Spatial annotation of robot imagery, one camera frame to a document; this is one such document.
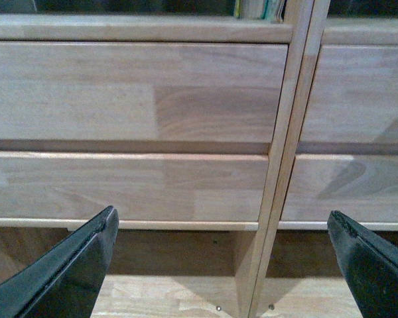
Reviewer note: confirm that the light wooden shelf unit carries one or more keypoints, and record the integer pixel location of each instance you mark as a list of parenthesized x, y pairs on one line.
[(202, 269)]

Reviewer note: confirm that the row of colourful books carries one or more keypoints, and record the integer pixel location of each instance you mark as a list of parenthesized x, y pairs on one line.
[(267, 10)]

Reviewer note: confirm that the lower right wooden drawer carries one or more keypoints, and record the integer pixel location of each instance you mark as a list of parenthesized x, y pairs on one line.
[(364, 187)]

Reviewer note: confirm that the lower left wooden drawer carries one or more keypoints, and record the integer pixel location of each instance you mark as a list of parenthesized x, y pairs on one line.
[(142, 187)]

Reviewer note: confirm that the wooden drawer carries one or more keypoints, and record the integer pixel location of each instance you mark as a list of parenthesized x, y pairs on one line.
[(140, 91), (354, 96), (364, 187), (142, 187)]

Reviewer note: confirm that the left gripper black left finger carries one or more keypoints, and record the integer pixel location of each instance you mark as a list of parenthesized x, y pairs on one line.
[(66, 281)]

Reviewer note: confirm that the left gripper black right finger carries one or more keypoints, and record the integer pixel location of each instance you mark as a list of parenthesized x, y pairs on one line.
[(368, 263)]

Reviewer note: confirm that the upper right wooden drawer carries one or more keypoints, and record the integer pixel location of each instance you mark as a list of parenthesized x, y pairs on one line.
[(354, 96)]

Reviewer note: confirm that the upper left wooden drawer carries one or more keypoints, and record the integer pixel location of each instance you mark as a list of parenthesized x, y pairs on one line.
[(140, 91)]

